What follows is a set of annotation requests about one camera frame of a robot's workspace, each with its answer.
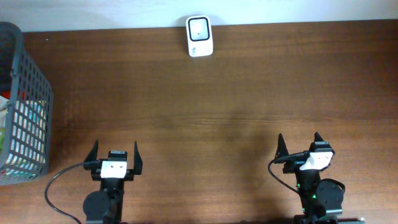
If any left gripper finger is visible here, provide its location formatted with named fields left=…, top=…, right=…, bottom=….
left=127, top=141, right=143, bottom=175
left=83, top=140, right=99, bottom=170

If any grey plastic mesh basket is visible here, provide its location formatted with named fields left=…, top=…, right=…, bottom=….
left=1, top=22, right=53, bottom=185

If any white barcode scanner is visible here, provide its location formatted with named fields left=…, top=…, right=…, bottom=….
left=185, top=16, right=214, bottom=57

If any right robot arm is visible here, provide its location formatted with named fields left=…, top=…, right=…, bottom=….
left=270, top=132, right=345, bottom=223

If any right black camera cable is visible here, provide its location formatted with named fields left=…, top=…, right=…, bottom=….
left=267, top=159, right=300, bottom=194

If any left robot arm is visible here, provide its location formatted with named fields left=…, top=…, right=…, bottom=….
left=83, top=141, right=143, bottom=223

